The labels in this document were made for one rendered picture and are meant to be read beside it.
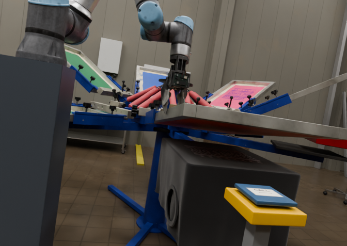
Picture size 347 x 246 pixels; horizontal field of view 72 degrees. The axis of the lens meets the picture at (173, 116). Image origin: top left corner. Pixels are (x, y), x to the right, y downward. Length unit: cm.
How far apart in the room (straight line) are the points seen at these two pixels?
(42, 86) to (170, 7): 526
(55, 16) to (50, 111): 30
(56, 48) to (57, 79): 12
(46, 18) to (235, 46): 553
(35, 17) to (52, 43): 9
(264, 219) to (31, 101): 70
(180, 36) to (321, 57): 666
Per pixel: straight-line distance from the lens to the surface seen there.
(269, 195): 60
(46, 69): 83
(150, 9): 79
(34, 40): 88
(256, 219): 54
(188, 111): 67
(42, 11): 90
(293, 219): 59
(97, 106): 191
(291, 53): 689
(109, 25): 575
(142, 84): 305
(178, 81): 85
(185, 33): 92
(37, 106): 83
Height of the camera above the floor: 114
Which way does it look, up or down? 3 degrees down
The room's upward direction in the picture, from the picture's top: 9 degrees clockwise
